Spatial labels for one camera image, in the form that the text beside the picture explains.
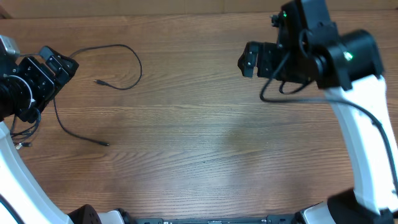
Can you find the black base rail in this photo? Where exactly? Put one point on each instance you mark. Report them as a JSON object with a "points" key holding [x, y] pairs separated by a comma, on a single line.
{"points": [[214, 220]]}

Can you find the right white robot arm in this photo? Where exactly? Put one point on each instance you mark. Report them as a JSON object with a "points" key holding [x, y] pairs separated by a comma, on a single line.
{"points": [[348, 69]]}

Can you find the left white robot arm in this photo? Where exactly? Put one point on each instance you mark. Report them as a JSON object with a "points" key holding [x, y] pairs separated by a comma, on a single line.
{"points": [[26, 89]]}

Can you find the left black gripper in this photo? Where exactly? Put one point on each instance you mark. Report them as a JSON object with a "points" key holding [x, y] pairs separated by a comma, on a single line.
{"points": [[32, 70]]}

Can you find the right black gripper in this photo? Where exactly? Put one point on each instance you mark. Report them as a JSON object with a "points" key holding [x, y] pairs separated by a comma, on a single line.
{"points": [[265, 56]]}

